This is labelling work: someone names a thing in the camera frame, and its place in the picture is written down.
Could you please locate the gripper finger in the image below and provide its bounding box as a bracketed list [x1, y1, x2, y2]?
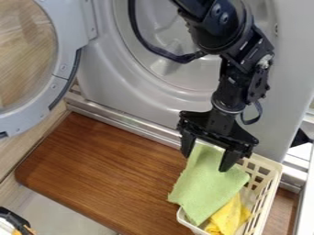
[217, 148, 244, 173]
[179, 129, 198, 159]

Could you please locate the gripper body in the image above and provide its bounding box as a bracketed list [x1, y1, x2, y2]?
[175, 105, 261, 159]

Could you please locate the green cloth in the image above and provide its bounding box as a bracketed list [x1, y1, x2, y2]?
[166, 142, 252, 227]

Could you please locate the yellow cloth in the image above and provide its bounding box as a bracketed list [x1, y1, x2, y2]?
[202, 192, 253, 235]

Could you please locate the white plastic basket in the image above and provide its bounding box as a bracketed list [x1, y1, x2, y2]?
[175, 151, 285, 235]

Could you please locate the washing machine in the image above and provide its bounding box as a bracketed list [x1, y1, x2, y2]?
[0, 0, 314, 195]

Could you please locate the black and yellow tool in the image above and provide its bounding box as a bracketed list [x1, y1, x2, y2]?
[0, 207, 39, 235]

